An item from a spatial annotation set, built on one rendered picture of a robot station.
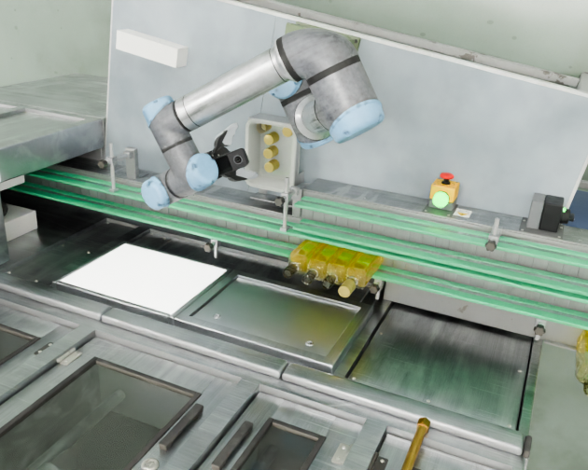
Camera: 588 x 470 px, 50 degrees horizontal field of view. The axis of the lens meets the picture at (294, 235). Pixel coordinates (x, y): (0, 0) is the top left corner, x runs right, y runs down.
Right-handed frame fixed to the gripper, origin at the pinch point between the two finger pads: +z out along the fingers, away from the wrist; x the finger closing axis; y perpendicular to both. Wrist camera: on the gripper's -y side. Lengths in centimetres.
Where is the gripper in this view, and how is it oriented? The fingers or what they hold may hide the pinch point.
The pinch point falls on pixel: (249, 148)
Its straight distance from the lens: 170.4
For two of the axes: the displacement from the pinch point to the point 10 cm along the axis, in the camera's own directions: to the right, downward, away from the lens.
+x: 3.7, 9.0, 2.2
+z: 5.6, -4.0, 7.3
